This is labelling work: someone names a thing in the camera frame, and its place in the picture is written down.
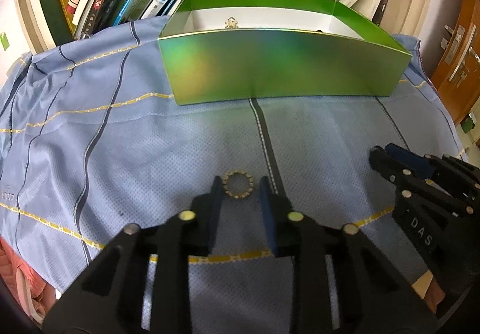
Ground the brown wooden door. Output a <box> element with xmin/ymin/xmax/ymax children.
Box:
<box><xmin>431</xmin><ymin>0</ymin><xmax>479</xmax><ymax>124</ymax></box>

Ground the blue striped cloth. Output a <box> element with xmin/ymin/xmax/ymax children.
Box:
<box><xmin>1</xmin><ymin>17</ymin><xmax>479</xmax><ymax>333</ymax></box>

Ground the green cardboard box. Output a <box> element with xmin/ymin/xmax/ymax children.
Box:
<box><xmin>159</xmin><ymin>0</ymin><xmax>411</xmax><ymax>105</ymax></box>

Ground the pink cloth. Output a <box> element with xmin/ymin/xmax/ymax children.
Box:
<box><xmin>0</xmin><ymin>238</ymin><xmax>56</xmax><ymax>326</ymax></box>

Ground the person hand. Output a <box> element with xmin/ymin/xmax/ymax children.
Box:
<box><xmin>424</xmin><ymin>278</ymin><xmax>446</xmax><ymax>314</ymax></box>

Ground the small beaded ring bracelet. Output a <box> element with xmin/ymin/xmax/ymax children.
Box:
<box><xmin>223</xmin><ymin>170</ymin><xmax>255</xmax><ymax>200</ymax></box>

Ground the silver door handle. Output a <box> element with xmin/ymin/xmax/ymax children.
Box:
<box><xmin>444</xmin><ymin>23</ymin><xmax>479</xmax><ymax>83</ymax></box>

